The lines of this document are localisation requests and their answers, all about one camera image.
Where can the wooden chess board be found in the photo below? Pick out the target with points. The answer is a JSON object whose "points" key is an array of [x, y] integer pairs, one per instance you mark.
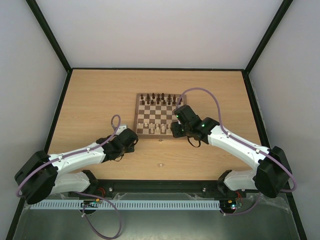
{"points": [[156, 115]]}

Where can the black aluminium frame rail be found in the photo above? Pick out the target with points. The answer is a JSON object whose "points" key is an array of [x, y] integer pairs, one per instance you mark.
{"points": [[163, 186]]}

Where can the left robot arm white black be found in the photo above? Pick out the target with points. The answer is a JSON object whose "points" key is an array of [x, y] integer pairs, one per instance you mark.
{"points": [[44, 175]]}

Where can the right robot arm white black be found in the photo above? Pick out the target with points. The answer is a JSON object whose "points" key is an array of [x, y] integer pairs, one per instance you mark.
{"points": [[266, 174]]}

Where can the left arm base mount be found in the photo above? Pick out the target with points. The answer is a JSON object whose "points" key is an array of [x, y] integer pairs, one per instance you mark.
{"points": [[100, 187]]}

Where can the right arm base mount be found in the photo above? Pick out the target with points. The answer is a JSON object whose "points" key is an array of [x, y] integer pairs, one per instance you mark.
{"points": [[218, 190]]}

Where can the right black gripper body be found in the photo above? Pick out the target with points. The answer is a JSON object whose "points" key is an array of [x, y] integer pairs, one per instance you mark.
{"points": [[176, 129]]}

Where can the white king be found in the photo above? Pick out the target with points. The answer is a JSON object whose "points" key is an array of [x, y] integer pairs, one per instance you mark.
{"points": [[163, 129]]}

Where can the light blue cable duct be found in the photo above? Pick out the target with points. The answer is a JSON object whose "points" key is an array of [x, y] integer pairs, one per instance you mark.
{"points": [[197, 205]]}

